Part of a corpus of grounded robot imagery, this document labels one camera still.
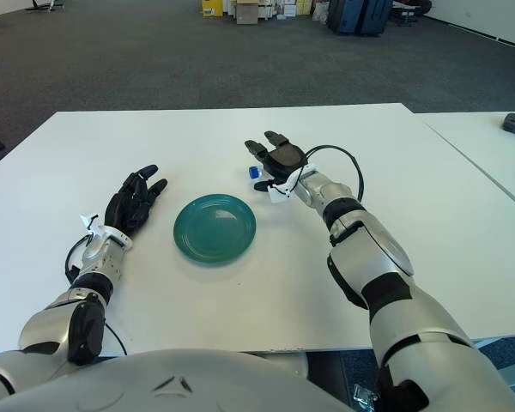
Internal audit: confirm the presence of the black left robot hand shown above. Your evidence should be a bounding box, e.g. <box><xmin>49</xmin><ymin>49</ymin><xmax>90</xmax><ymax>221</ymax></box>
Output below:
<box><xmin>104</xmin><ymin>164</ymin><xmax>169</xmax><ymax>237</ymax></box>

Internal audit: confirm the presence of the blue hard suitcase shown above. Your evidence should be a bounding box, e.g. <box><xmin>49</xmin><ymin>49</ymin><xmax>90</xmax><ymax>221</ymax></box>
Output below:
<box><xmin>327</xmin><ymin>0</ymin><xmax>367</xmax><ymax>34</ymax></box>

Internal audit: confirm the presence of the black and white chair base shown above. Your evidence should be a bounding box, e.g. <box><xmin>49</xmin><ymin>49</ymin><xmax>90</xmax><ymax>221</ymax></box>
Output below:
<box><xmin>25</xmin><ymin>0</ymin><xmax>64</xmax><ymax>13</ymax></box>

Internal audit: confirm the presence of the dark navy suitcase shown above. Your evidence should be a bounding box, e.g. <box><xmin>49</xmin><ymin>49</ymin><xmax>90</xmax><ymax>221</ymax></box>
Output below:
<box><xmin>359</xmin><ymin>0</ymin><xmax>394</xmax><ymax>38</ymax></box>

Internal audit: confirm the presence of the clear bottle with blue cap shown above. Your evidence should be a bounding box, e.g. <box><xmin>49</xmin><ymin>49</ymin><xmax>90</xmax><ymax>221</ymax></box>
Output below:
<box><xmin>247</xmin><ymin>165</ymin><xmax>270</xmax><ymax>190</ymax></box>

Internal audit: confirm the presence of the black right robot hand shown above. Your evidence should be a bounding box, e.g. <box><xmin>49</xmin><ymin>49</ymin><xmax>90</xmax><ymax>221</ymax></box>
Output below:
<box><xmin>244</xmin><ymin>130</ymin><xmax>308</xmax><ymax>192</ymax></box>

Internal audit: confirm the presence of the brown cardboard box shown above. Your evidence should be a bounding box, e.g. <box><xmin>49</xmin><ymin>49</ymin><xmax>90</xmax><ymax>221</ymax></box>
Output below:
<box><xmin>235</xmin><ymin>0</ymin><xmax>258</xmax><ymax>25</ymax></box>

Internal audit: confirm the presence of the grey robot torso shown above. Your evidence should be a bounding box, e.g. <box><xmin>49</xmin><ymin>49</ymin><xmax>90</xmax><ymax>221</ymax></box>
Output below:
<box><xmin>0</xmin><ymin>348</ymin><xmax>413</xmax><ymax>412</ymax></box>

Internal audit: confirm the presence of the green round plate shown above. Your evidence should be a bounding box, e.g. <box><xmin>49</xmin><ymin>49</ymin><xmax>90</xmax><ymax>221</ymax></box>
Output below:
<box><xmin>173</xmin><ymin>193</ymin><xmax>258</xmax><ymax>270</ymax></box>

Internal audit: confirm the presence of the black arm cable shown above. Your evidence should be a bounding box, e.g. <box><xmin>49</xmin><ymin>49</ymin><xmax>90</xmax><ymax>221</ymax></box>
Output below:
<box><xmin>306</xmin><ymin>144</ymin><xmax>366</xmax><ymax>203</ymax></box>
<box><xmin>64</xmin><ymin>235</ymin><xmax>91</xmax><ymax>282</ymax></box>

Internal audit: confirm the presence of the stack of white boxes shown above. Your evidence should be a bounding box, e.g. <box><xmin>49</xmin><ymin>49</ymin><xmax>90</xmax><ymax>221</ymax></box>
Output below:
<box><xmin>276</xmin><ymin>0</ymin><xmax>314</xmax><ymax>18</ymax></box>

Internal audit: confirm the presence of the shiny metal floor bracket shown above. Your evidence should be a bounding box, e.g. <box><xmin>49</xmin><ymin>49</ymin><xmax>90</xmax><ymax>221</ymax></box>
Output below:
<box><xmin>354</xmin><ymin>384</ymin><xmax>379</xmax><ymax>407</ymax></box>

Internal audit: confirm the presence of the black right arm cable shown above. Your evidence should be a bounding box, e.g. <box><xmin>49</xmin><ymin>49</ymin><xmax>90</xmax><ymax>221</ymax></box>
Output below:
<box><xmin>306</xmin><ymin>144</ymin><xmax>366</xmax><ymax>203</ymax></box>

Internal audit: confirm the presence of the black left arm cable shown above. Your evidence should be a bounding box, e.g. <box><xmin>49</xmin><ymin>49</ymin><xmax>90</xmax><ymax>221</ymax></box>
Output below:
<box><xmin>64</xmin><ymin>235</ymin><xmax>91</xmax><ymax>282</ymax></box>

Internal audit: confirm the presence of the distant black chair and desk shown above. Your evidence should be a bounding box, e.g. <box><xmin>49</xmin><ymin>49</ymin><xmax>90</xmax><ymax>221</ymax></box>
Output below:
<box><xmin>392</xmin><ymin>0</ymin><xmax>433</xmax><ymax>27</ymax></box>

